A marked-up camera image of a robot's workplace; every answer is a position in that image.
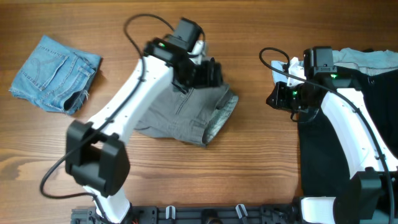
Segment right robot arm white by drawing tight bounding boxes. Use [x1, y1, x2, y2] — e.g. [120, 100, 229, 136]
[267, 72, 397, 223]

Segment folded blue denim shorts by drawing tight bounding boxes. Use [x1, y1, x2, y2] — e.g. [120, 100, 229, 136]
[9, 35, 101, 115]

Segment black garment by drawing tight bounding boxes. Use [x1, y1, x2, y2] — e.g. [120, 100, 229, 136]
[298, 67, 397, 197]

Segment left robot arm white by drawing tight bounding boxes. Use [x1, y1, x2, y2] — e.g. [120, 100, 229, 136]
[65, 37, 222, 223]

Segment grey cotton shorts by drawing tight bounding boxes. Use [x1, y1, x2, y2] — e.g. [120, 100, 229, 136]
[135, 84, 239, 147]

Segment light blue shirt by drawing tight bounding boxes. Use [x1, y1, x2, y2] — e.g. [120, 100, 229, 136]
[271, 48, 397, 86]

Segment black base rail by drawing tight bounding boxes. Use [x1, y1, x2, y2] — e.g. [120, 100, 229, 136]
[70, 203, 299, 224]

